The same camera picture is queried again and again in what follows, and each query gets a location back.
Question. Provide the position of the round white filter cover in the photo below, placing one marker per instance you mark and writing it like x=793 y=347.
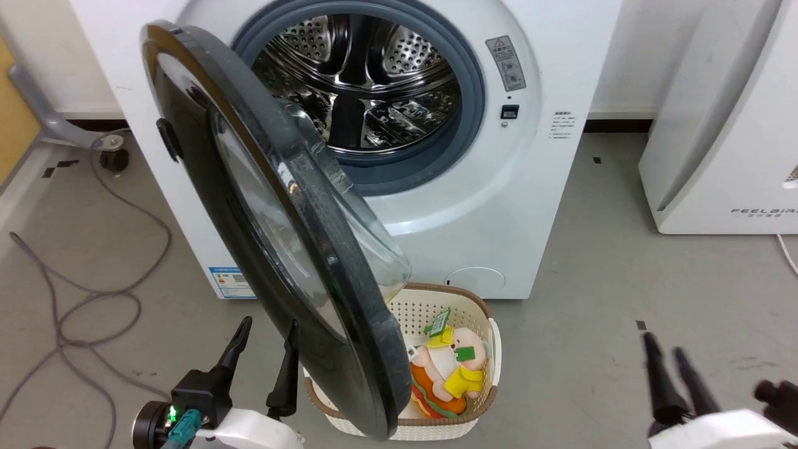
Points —
x=475 y=282

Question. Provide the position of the blue energy label sticker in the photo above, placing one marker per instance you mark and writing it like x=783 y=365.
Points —
x=229 y=284

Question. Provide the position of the black round glass washer door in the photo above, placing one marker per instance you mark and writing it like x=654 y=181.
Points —
x=368 y=349

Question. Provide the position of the cream perforated laundry basket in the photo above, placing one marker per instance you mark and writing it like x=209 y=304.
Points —
x=424 y=308

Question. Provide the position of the green paper tag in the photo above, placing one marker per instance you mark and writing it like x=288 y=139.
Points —
x=439 y=323

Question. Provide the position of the orange burger plush toy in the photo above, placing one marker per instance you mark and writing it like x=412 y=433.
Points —
x=431 y=400

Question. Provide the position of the grey warning sticker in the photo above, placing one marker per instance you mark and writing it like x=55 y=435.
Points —
x=506 y=62

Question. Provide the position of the grey chair leg with caster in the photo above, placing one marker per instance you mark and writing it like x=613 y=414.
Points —
x=50 y=125

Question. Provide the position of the black caster wheel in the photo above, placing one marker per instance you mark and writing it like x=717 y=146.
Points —
x=114 y=160

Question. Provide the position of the plush doll in yellow shirt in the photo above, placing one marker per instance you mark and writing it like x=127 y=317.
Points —
x=472 y=381

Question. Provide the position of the black door latch socket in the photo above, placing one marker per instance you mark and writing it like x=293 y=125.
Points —
x=510 y=112

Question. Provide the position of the yellow wooden board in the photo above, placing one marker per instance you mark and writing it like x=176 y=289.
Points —
x=12 y=125

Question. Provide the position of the black round module with LED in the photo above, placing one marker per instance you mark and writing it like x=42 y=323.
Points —
x=149 y=427

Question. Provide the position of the small printed text sticker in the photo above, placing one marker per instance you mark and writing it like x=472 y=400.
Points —
x=563 y=126

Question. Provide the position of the stainless steel washer drum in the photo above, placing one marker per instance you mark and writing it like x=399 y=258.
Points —
x=374 y=75

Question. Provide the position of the grey rubber door gasket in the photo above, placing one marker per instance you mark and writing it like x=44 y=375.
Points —
x=474 y=100

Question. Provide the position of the white front-load washing machine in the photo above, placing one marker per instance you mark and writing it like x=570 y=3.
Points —
x=499 y=206

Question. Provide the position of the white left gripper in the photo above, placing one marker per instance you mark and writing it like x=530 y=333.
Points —
x=249 y=433

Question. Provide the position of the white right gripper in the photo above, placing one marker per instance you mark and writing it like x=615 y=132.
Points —
x=723 y=433

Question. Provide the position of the white air purifier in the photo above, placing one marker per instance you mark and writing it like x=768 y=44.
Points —
x=717 y=156

